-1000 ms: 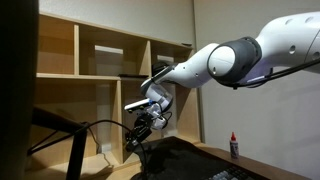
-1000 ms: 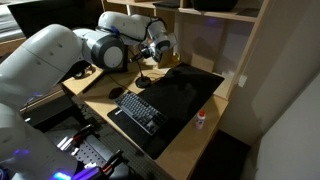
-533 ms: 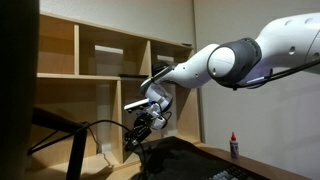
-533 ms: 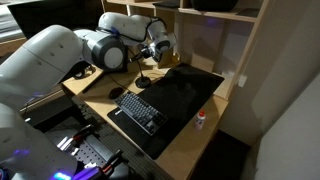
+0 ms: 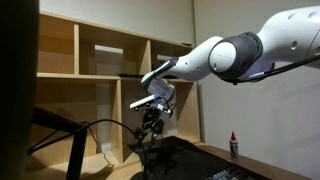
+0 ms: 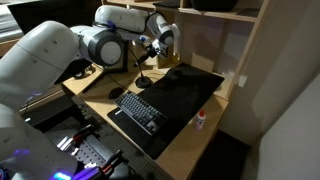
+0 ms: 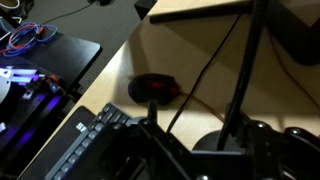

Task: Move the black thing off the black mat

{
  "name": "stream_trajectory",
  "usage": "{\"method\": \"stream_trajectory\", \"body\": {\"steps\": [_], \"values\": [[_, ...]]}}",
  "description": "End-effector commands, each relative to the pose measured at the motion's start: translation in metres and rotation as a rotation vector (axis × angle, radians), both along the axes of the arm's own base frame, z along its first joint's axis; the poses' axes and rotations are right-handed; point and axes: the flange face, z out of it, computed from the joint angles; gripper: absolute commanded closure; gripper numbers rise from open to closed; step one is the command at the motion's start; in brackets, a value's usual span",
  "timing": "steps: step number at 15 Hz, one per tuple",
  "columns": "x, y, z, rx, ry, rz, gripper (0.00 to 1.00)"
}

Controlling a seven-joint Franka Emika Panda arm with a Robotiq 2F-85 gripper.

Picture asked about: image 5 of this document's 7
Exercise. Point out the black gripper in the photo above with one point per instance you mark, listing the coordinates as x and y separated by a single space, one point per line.
152 118

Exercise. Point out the black gooseneck desk lamp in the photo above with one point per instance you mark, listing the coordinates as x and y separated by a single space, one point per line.
110 120

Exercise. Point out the black desk mat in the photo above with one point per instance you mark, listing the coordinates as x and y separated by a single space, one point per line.
186 160

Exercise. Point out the wooden shelf unit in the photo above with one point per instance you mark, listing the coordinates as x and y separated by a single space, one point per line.
100 110

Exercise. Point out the flat black tablet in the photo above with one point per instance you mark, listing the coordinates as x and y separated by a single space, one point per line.
130 76

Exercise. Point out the black zip case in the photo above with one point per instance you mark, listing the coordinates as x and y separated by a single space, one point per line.
171 77

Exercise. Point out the black metal stand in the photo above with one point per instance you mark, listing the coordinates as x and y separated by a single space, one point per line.
78 150

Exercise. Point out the white glue bottle red cap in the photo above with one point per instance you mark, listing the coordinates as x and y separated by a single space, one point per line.
234 148

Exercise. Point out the dark mechanical keyboard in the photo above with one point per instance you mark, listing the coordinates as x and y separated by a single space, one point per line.
230 174

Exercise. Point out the small dark flat object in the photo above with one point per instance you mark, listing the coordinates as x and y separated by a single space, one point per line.
186 44

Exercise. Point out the large dark foreground panel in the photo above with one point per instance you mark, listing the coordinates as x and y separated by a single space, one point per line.
16 90

